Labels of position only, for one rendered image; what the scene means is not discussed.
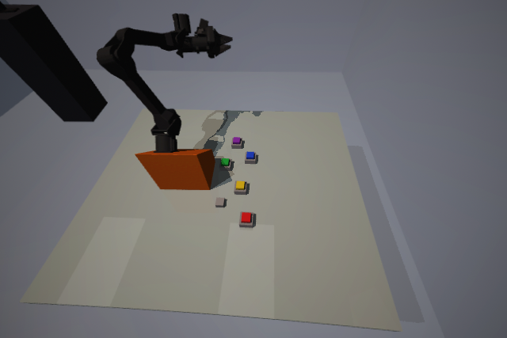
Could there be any yellow button with dark grey housing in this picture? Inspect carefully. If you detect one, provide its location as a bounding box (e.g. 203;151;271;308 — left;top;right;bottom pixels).
234;181;247;195

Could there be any red button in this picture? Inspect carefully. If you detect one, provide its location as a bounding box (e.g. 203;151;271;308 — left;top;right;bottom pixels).
239;211;254;228

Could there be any purple button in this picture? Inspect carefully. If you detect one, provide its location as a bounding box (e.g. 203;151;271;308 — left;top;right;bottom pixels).
231;137;242;149

